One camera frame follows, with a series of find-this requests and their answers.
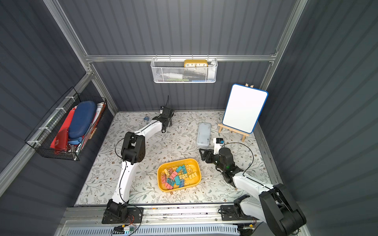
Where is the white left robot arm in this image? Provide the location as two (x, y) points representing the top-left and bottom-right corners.
(108, 106), (174, 206)

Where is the metal base rail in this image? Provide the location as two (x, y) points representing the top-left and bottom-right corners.
(60, 203), (262, 226)

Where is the pink binder clip pair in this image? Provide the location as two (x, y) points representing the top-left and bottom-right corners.
(160, 174), (175, 190)

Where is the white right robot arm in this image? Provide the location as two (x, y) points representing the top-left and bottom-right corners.
(199, 147), (307, 236)

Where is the teal binder clip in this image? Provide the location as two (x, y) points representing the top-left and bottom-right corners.
(176, 165), (188, 175)

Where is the black wire side basket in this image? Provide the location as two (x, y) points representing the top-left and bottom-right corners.
(25, 88), (107, 161)

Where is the floral table mat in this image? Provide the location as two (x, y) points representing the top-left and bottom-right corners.
(75, 111), (271, 206)

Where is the yellow clock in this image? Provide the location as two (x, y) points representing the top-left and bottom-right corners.
(184, 59), (208, 68)

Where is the translucent plastic box lid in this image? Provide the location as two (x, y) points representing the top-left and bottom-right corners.
(196, 123), (211, 148)

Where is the yellow binder clip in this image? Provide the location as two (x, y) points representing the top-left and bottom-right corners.
(164, 169), (170, 177)

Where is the small wooden easel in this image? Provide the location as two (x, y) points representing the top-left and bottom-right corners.
(218, 124), (250, 142)

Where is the red pouch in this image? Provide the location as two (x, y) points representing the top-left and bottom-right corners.
(50, 128), (69, 151)

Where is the blue oval case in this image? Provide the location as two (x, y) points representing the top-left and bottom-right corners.
(69, 101), (97, 140)

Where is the white wire wall basket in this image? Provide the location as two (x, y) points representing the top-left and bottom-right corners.
(151, 58), (218, 84)

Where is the blue framed whiteboard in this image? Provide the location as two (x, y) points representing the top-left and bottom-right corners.
(222, 84), (269, 134)

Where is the yellow plastic storage box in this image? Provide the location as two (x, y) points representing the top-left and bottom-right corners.
(157, 158), (202, 192)

